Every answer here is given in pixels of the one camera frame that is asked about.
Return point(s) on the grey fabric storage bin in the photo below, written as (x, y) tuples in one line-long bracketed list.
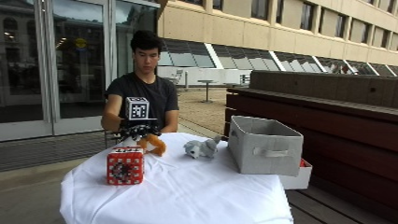
[(265, 147)]

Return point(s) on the white marker cube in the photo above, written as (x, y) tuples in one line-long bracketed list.
[(137, 108)]

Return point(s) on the orange and white soft toy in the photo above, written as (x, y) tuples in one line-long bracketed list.
[(151, 143)]

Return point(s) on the dark wooden bench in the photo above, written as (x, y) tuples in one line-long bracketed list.
[(331, 124)]

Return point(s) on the white tablecloth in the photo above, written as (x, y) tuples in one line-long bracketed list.
[(173, 186)]

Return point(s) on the grey soft toy animal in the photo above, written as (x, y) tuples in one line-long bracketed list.
[(201, 148)]

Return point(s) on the round standing table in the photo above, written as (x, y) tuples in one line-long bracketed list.
[(206, 88)]

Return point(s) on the white box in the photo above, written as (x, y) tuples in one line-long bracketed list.
[(298, 178)]

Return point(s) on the the person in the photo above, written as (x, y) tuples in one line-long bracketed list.
[(142, 90)]

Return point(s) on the red checkered plush cube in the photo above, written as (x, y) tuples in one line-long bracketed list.
[(125, 166)]

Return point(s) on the glass door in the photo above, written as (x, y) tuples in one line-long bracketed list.
[(78, 62)]

